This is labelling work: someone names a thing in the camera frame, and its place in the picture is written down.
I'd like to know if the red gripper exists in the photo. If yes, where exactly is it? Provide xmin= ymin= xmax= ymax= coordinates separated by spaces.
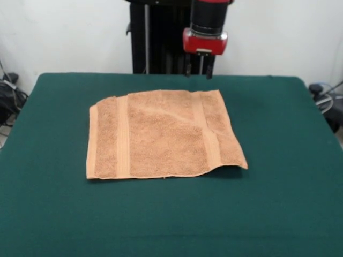
xmin=182 ymin=27 xmax=229 ymax=80

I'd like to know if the tan terry towel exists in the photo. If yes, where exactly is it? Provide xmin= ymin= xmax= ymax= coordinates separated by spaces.
xmin=85 ymin=89 xmax=249 ymax=180

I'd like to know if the dark green table cloth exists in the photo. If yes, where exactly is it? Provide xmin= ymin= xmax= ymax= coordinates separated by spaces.
xmin=0 ymin=72 xmax=343 ymax=257

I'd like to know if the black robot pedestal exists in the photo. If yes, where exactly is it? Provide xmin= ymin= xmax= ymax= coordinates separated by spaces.
xmin=124 ymin=0 xmax=222 ymax=75

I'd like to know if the black equipment with cables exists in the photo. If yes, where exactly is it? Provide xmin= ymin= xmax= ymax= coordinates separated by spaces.
xmin=0 ymin=72 xmax=29 ymax=126

